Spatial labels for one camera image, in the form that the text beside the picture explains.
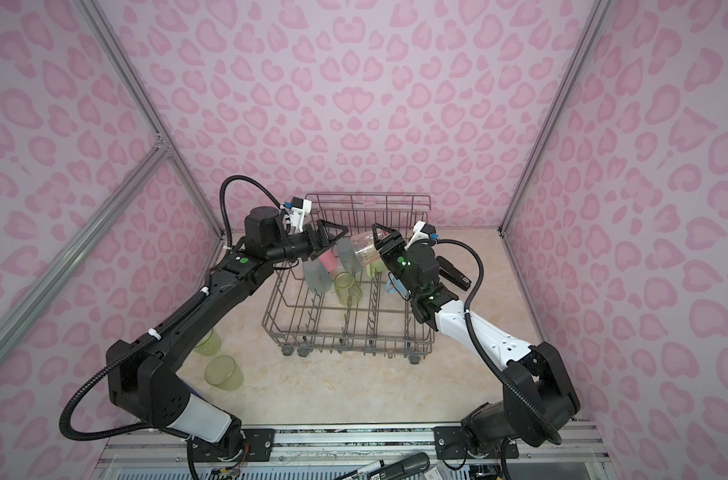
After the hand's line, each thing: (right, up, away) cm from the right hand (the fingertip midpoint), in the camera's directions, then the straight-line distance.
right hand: (374, 229), depth 74 cm
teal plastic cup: (-18, -13, +18) cm, 29 cm away
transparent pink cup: (-2, -5, -3) cm, 6 cm away
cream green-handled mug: (0, -10, +20) cm, 23 cm away
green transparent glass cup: (-8, -18, +20) cm, 28 cm away
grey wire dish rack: (-22, -28, +18) cm, 40 cm away
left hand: (-7, -1, -3) cm, 8 cm away
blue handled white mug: (+5, -17, +21) cm, 27 cm away
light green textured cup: (-42, -38, +7) cm, 57 cm away
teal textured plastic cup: (-9, -7, +23) cm, 26 cm away
